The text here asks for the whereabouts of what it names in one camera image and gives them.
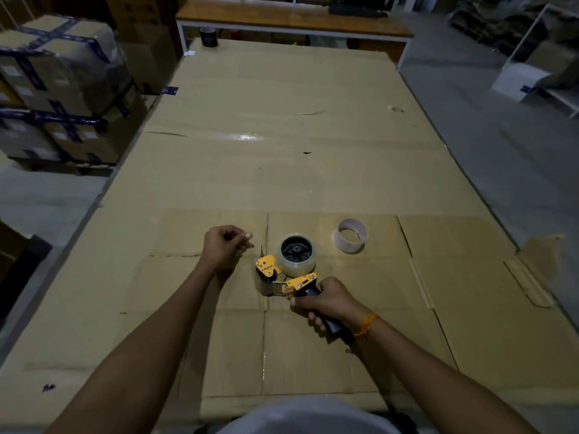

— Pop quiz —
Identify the stack of wrapped cardboard boxes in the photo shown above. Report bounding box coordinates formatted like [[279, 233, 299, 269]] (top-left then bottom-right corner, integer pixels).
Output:
[[0, 14, 150, 168]]

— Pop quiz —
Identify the yellow black tape dispenser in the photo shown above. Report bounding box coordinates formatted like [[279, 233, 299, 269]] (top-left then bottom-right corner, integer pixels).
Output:
[[255, 234, 356, 345]]

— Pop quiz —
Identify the person's right forearm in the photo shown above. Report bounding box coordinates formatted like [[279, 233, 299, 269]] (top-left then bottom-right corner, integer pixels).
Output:
[[355, 314, 540, 434]]

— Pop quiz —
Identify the person's left hand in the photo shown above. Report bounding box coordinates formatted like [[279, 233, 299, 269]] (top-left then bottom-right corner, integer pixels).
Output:
[[199, 225, 255, 274]]

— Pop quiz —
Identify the person's right hand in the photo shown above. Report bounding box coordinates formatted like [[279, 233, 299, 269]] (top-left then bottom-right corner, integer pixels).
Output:
[[289, 277, 371, 338]]

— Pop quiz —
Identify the white shirt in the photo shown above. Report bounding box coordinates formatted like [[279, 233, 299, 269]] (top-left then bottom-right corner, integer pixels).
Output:
[[216, 395, 402, 434]]

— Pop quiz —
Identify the black flat device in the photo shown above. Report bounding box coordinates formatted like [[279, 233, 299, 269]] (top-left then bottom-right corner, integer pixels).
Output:
[[328, 2, 390, 19]]

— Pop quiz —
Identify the wooden table with white frame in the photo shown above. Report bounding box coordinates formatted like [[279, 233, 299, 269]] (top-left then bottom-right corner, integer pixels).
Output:
[[176, 0, 414, 70]]

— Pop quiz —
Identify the flattened brown cardboard box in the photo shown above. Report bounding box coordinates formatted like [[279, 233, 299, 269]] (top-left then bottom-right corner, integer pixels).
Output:
[[120, 209, 579, 408]]

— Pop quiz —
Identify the white box with blue tape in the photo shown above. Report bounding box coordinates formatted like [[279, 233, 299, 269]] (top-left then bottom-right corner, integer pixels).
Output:
[[491, 62, 553, 103]]

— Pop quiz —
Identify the clear packing tape roll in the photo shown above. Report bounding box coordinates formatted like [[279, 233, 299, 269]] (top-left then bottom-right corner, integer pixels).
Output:
[[276, 234, 317, 276]]

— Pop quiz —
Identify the orange thread wristband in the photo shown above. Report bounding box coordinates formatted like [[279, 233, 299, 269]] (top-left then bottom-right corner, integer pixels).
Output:
[[353, 313, 380, 338]]

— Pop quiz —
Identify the person's left forearm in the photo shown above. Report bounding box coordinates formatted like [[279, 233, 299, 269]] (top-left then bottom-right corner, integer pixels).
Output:
[[45, 259, 238, 434]]

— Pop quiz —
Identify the empty white tape core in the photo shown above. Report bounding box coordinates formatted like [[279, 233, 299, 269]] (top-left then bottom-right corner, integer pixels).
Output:
[[333, 219, 369, 254]]

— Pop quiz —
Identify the heap of brown packing material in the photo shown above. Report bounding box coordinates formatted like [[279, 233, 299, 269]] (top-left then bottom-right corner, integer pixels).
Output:
[[447, 0, 579, 59]]

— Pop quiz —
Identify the white metal rack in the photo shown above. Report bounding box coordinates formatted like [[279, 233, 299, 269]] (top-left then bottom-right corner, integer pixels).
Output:
[[501, 3, 579, 119]]

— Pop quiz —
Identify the brown cardboard boxes pile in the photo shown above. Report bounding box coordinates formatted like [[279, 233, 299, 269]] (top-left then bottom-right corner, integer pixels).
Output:
[[103, 0, 191, 93]]

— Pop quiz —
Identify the large cardboard table cover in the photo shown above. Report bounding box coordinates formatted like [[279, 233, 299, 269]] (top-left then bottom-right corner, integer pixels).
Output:
[[0, 38, 579, 434]]

